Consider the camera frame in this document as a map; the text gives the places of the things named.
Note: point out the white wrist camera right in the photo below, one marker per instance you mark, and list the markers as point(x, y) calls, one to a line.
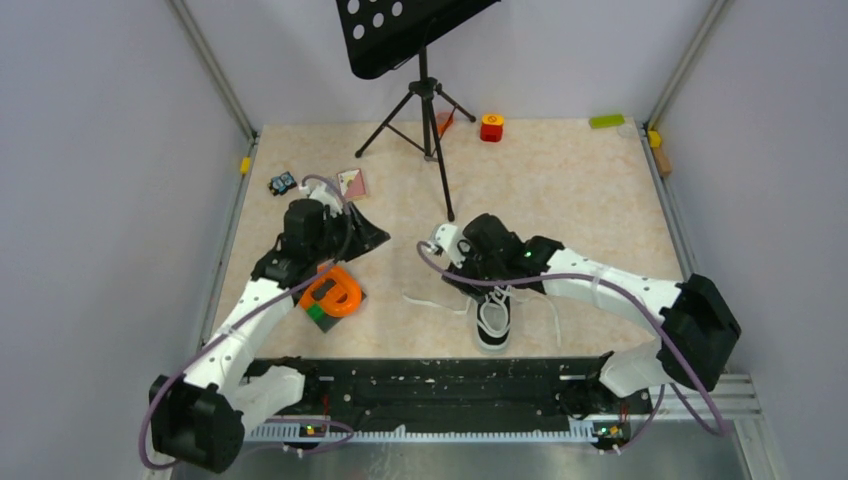
point(445, 239)

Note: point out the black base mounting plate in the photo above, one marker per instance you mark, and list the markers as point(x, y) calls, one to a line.
point(454, 396)

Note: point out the wooden block right rail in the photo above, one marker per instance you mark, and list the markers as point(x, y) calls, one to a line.
point(663, 163)

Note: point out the black music stand tripod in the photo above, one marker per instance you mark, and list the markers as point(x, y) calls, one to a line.
point(381, 36)

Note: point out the orange ring toy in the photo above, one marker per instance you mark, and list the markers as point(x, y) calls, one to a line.
point(335, 272)

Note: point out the orange plastic cup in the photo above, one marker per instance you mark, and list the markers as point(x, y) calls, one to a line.
point(444, 121)

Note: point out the red yellow button block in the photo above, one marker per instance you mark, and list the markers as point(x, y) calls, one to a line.
point(492, 127)

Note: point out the grey base plate green block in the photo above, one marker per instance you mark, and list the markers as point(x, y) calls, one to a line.
point(328, 318)

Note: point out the black white sneaker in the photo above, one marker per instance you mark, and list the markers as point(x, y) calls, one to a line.
point(493, 316)

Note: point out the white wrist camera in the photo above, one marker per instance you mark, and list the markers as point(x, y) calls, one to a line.
point(445, 239)
point(324, 194)

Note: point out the white slotted cable duct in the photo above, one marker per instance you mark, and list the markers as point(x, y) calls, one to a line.
point(286, 430)

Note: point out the pink white card box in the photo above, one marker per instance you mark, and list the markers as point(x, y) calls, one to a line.
point(352, 184)

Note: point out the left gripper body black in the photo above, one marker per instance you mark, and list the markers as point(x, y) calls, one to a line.
point(337, 233)

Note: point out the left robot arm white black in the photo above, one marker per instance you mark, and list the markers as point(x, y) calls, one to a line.
point(202, 414)

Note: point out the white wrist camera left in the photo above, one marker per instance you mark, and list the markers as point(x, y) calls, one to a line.
point(324, 194)

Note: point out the lime green block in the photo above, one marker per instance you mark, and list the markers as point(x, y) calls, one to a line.
point(606, 121)

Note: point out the small black blue toy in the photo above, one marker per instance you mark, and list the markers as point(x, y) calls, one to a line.
point(281, 184)

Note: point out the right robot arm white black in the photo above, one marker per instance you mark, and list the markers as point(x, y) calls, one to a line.
point(694, 329)

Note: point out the yellow corner clip right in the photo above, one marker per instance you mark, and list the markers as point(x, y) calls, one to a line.
point(654, 138)

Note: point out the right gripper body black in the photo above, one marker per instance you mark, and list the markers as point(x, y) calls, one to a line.
point(477, 269)

